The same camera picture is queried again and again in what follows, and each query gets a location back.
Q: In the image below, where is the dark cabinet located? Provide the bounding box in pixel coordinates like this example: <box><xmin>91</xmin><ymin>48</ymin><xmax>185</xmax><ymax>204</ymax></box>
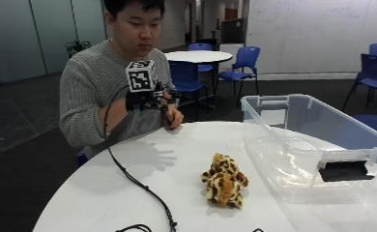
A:
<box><xmin>219</xmin><ymin>17</ymin><xmax>245</xmax><ymax>44</ymax></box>

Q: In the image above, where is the black bin latch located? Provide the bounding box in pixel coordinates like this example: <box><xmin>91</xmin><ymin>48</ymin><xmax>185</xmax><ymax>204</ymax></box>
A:
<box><xmin>318</xmin><ymin>159</ymin><xmax>377</xmax><ymax>183</ymax></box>

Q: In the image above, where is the white cube with black markers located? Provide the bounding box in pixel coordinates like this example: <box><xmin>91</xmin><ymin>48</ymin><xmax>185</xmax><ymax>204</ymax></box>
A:
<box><xmin>125</xmin><ymin>59</ymin><xmax>159</xmax><ymax>94</ymax></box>

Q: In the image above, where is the round white table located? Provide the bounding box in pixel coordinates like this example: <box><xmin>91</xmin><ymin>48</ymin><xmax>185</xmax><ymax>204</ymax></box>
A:
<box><xmin>163</xmin><ymin>49</ymin><xmax>234</xmax><ymax>98</ymax></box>

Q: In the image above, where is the giraffe plush toy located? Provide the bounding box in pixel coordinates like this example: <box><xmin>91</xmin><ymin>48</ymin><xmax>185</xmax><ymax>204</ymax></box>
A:
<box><xmin>201</xmin><ymin>152</ymin><xmax>250</xmax><ymax>211</ymax></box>

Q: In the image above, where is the the person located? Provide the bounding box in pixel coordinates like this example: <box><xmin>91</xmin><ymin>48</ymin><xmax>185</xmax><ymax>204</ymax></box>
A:
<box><xmin>57</xmin><ymin>0</ymin><xmax>174</xmax><ymax>160</ymax></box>

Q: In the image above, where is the black cable loop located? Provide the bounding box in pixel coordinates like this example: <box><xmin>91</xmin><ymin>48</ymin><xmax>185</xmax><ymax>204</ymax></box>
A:
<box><xmin>114</xmin><ymin>223</ymin><xmax>154</xmax><ymax>232</ymax></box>

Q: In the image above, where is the white cabinet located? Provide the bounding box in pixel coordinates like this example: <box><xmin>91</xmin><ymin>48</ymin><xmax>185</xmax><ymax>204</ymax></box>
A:
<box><xmin>217</xmin><ymin>43</ymin><xmax>245</xmax><ymax>73</ymax></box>

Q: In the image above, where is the green potted plant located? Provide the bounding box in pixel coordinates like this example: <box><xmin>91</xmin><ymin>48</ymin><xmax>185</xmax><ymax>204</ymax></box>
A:
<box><xmin>63</xmin><ymin>39</ymin><xmax>93</xmax><ymax>60</ymax></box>

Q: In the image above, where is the clear plastic storage bin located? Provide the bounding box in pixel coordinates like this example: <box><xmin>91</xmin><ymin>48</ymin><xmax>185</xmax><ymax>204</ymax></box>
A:
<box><xmin>239</xmin><ymin>93</ymin><xmax>377</xmax><ymax>205</ymax></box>

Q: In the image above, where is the black glove cable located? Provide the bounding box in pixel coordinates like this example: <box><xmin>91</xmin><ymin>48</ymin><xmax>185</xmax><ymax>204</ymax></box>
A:
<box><xmin>102</xmin><ymin>85</ymin><xmax>179</xmax><ymax>232</ymax></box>

